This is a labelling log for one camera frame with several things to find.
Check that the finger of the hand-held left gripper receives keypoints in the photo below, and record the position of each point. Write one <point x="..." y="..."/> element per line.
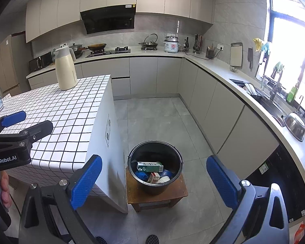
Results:
<point x="40" y="128"/>
<point x="14" y="118"/>

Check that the small water tap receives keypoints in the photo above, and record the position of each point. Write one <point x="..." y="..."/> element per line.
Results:
<point x="300" y="104"/>

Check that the steel mixing bowl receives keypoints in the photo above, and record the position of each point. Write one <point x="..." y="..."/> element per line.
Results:
<point x="294" y="125"/>

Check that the black bucket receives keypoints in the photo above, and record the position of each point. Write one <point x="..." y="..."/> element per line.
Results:
<point x="152" y="186"/>

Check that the black gas stove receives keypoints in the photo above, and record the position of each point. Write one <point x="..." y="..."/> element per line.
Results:
<point x="109" y="52"/>

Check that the black cleaver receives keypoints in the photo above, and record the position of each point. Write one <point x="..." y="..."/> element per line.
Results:
<point x="250" y="56"/>

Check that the person's right shoe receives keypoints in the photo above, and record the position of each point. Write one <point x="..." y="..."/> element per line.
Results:
<point x="152" y="240"/>

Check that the white plastic bag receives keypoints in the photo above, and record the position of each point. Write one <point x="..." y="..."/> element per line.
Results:
<point x="164" y="180"/>

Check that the black built-in appliance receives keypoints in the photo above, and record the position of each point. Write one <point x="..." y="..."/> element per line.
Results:
<point x="282" y="178"/>

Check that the black microwave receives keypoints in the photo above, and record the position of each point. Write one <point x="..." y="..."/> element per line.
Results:
<point x="40" y="61"/>

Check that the steel kitchen faucet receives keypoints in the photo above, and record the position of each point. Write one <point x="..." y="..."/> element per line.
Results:
<point x="274" y="89"/>

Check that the beige refrigerator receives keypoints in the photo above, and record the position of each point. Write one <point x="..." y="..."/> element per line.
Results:
<point x="10" y="66"/>

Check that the window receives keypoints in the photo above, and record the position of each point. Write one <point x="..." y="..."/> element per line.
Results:
<point x="289" y="43"/>

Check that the green dish soap bottle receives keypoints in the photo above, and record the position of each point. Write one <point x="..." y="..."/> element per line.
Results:
<point x="291" y="95"/>

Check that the white table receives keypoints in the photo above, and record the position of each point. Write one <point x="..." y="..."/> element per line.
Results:
<point x="111" y="157"/>

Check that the dark glass bottle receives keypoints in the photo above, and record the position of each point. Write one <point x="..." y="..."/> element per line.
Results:
<point x="186" y="46"/>

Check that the dark utensil holder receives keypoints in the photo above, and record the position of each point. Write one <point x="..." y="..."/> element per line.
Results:
<point x="210" y="54"/>

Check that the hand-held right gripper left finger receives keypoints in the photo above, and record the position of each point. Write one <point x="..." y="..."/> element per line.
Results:
<point x="86" y="180"/>

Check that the wooden stool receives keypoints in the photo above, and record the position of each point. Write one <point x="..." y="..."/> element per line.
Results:
<point x="155" y="200"/>

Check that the white cutting board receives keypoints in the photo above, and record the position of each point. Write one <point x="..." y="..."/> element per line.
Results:
<point x="236" y="56"/>

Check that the green milk carton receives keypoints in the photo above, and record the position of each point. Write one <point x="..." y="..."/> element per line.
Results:
<point x="150" y="167"/>

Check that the yellow rubber glove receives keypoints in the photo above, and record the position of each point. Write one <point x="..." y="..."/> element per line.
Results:
<point x="258" y="44"/>

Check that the black wok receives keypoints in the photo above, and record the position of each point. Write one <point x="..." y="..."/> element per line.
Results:
<point x="97" y="47"/>

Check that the blue rubber glove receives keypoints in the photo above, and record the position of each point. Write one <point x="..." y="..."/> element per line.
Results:
<point x="265" y="47"/>

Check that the orange and white carton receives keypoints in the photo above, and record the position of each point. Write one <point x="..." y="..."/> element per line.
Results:
<point x="154" y="178"/>

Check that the white rice cooker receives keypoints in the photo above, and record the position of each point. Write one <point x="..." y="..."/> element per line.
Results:
<point x="171" y="45"/>

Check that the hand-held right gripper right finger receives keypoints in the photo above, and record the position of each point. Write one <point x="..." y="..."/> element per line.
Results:
<point x="222" y="180"/>

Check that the person's shoe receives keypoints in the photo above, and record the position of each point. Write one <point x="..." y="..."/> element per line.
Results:
<point x="152" y="240"/>
<point x="101" y="240"/>

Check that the cream thermos jug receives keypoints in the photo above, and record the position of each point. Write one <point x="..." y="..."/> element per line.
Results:
<point x="66" y="73"/>

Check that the black range hood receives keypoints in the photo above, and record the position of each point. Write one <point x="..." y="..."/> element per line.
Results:
<point x="109" y="20"/>

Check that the person's left hand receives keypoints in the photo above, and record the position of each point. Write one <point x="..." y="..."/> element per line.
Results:
<point x="5" y="190"/>

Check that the person's left shoe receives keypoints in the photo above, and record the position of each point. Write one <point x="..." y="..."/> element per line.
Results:
<point x="101" y="240"/>

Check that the green glove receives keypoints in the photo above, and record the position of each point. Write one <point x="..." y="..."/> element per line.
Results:
<point x="278" y="68"/>

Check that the black cooking pot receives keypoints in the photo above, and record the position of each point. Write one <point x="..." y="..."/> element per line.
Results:
<point x="77" y="49"/>

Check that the steel kettle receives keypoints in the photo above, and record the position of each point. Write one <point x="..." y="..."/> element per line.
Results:
<point x="148" y="45"/>

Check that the kitchen sink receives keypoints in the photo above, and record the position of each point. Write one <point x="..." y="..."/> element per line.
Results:
<point x="266" y="104"/>

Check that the blue bowl with clear lid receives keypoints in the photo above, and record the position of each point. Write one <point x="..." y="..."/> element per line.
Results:
<point x="166" y="173"/>

